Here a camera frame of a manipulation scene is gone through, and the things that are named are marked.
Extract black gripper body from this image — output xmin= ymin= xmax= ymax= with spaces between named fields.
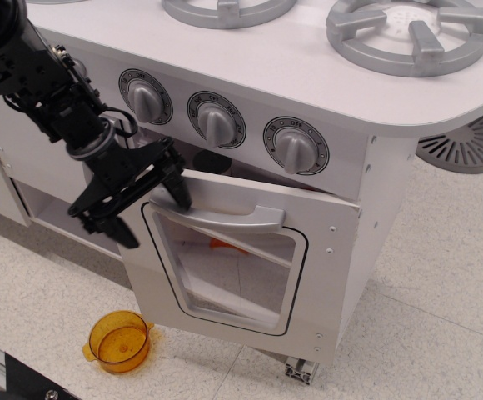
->
xmin=67 ymin=137 xmax=185 ymax=233

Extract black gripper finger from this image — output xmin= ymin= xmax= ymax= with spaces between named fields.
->
xmin=99 ymin=216 xmax=139 ymax=249
xmin=162 ymin=173 xmax=192 ymax=210

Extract silver oven door handle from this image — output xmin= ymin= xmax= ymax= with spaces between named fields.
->
xmin=149 ymin=189 xmax=286 ymax=234

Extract white oven door with window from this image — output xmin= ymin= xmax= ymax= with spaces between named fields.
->
xmin=122 ymin=171 xmax=359 ymax=364

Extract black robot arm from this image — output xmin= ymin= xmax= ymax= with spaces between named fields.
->
xmin=0 ymin=1 xmax=192 ymax=249

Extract toy can red label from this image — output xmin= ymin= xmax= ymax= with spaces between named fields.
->
xmin=192 ymin=150 xmax=232 ymax=175

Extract orange white toy lower shelf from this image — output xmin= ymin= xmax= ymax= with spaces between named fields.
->
xmin=209 ymin=237 xmax=249 ymax=255

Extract middle grey stove knob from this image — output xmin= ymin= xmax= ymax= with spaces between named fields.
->
xmin=187 ymin=91 xmax=246 ymax=149

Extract grey stove knob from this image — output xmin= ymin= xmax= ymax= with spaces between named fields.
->
xmin=263 ymin=117 xmax=330 ymax=176
xmin=187 ymin=91 xmax=246 ymax=149
xmin=118 ymin=68 xmax=173 ymax=125

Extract left grey stove knob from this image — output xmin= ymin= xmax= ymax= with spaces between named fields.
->
xmin=118 ymin=68 xmax=173 ymax=125

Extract orange transparent toy pot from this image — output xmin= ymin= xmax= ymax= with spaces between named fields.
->
xmin=82 ymin=310 xmax=154 ymax=373

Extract right grey stove knob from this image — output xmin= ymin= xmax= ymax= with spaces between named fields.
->
xmin=263 ymin=117 xmax=330 ymax=176

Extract white toy kitchen stove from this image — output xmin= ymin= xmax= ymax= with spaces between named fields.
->
xmin=28 ymin=1 xmax=483 ymax=363

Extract left silver burner grate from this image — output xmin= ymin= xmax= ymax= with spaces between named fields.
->
xmin=162 ymin=0 xmax=296 ymax=30

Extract silver burner grate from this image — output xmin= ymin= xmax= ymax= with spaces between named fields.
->
xmin=326 ymin=1 xmax=483 ymax=78
xmin=162 ymin=0 xmax=296 ymax=30

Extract aluminium extrusion foot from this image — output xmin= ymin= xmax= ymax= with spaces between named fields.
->
xmin=285 ymin=356 xmax=319 ymax=385

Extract right silver burner grate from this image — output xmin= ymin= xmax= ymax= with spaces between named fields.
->
xmin=326 ymin=1 xmax=483 ymax=78

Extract grey slotted round disc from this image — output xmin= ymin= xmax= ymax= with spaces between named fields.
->
xmin=416 ymin=116 xmax=483 ymax=174

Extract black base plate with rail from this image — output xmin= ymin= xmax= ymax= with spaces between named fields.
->
xmin=0 ymin=350 xmax=78 ymax=399

